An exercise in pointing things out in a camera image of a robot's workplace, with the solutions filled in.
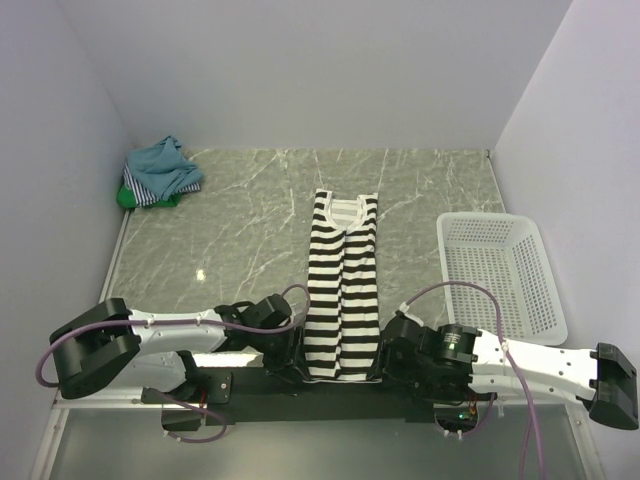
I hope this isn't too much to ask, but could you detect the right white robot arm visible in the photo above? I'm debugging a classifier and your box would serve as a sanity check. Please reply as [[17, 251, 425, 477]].
[[378, 312, 639, 431]]

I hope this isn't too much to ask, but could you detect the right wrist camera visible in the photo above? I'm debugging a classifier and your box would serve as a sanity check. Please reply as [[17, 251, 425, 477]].
[[398, 302, 424, 327]]

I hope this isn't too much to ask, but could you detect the blue striped folded tank top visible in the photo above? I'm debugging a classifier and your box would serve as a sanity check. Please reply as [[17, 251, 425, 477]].
[[116, 166, 201, 209]]

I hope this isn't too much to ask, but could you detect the white plastic mesh basket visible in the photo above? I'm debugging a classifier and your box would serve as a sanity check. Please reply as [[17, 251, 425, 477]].
[[437, 212, 568, 346]]

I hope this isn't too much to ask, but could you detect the black white striped tank top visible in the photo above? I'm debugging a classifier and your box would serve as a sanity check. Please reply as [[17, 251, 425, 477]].
[[304, 189, 380, 383]]

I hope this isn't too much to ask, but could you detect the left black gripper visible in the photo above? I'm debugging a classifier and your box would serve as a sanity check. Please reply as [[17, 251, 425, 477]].
[[251, 323, 311, 382]]

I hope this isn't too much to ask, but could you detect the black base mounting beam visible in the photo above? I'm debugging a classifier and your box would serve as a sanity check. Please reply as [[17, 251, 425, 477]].
[[167, 367, 492, 433]]

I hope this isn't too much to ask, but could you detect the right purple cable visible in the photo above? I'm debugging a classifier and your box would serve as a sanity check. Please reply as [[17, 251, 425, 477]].
[[399, 280, 546, 480]]

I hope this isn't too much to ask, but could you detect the green folded tank top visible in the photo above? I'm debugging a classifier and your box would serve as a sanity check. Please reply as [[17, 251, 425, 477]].
[[116, 184, 182, 210]]

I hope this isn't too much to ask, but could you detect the teal folded tank top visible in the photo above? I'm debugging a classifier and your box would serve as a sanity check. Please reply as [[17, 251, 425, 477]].
[[126, 136, 204, 200]]

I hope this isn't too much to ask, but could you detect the aluminium rail frame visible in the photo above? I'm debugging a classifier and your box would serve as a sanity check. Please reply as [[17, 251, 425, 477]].
[[29, 209, 606, 480]]

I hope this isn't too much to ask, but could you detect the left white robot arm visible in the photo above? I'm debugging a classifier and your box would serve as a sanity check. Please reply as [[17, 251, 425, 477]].
[[44, 294, 304, 402]]

